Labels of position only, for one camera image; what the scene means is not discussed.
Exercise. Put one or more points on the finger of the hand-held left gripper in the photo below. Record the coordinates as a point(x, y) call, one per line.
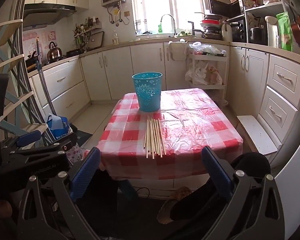
point(62, 143)
point(28, 138)

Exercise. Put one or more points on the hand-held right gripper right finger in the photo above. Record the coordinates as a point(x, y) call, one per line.
point(218, 175)

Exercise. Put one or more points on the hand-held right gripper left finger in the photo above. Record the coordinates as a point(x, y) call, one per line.
point(86, 172)

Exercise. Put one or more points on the row of wooden chopsticks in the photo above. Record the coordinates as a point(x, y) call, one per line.
point(153, 140)

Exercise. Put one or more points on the blue perforated plastic basket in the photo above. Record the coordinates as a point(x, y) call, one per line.
point(147, 92)

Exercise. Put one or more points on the floral waste bin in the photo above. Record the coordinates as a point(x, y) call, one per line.
point(75, 153)

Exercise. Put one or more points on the blue plastic bag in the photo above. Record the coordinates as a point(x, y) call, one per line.
point(57, 127)

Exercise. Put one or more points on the dark blue floor mat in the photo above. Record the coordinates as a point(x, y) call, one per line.
point(83, 138)

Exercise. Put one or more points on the yellow patterned slipper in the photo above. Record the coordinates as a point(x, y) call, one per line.
point(175, 197)

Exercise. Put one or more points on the red checked plastic tablecloth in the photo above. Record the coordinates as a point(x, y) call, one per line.
point(190, 130)

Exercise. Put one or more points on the white step stool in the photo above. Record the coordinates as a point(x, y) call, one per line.
point(257, 133)

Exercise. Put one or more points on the white refrigerator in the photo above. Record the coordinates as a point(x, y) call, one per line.
point(295, 192)

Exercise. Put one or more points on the steel whistling kettle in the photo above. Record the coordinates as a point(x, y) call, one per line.
point(54, 52)

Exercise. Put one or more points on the black gas stove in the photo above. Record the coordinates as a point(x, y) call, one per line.
point(73, 52)

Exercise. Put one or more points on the white plastic bag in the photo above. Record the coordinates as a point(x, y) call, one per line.
point(200, 75)

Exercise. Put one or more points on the white trolley cart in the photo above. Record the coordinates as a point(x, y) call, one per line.
point(221, 65)

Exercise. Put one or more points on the cream kitchen base cabinets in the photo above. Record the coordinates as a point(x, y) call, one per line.
point(145, 67)

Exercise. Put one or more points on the wooden folding shelf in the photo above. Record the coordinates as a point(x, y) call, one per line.
point(5, 27)

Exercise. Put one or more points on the clear plastic bottle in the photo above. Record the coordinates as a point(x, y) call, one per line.
point(115, 38)

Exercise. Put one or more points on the steel range hood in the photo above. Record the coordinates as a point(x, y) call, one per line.
point(47, 12)

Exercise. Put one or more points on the clear plastic bag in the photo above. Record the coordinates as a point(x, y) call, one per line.
point(207, 48)

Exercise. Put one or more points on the white hanging door bin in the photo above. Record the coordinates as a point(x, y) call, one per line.
point(177, 51)

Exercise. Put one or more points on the white plastic jug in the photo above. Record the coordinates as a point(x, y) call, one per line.
point(226, 33)

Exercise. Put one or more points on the black rice cooker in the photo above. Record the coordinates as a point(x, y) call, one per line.
point(257, 36)

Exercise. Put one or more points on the black toaster oven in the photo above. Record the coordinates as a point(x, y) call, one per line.
point(237, 30)

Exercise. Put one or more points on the red and black cookware stack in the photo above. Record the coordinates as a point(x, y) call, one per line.
point(211, 26)

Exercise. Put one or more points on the green dish soap bottle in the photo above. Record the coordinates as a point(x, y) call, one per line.
point(160, 28)

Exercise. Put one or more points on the white thermos pot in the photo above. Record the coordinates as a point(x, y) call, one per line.
point(272, 31)

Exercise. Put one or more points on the curved chrome faucet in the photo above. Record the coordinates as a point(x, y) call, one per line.
point(173, 22)

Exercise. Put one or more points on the green foil bag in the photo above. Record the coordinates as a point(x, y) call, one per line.
point(284, 30)

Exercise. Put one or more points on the copper frying pan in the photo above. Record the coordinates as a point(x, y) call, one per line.
point(298, 31)

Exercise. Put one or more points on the black microwave oven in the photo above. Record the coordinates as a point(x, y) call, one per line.
point(225, 8)

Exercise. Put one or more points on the metal rack shelf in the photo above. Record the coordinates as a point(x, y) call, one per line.
point(262, 7)

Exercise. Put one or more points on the bright kitchen window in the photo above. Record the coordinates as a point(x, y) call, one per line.
point(167, 2)

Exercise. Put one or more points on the grey metal tube frame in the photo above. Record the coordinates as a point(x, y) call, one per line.
point(27, 80)

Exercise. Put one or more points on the pink wall stickers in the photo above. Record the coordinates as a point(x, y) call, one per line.
point(31, 41)

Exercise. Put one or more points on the wall utensil rack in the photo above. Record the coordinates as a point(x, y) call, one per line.
point(86, 27)

